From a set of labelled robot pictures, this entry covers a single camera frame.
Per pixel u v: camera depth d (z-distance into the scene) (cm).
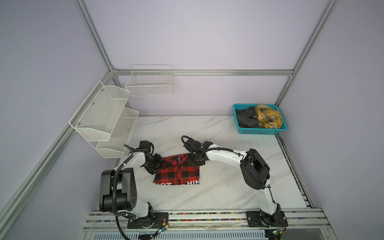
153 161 78
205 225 73
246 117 108
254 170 51
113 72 91
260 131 104
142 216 60
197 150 68
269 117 104
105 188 44
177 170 86
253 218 73
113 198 39
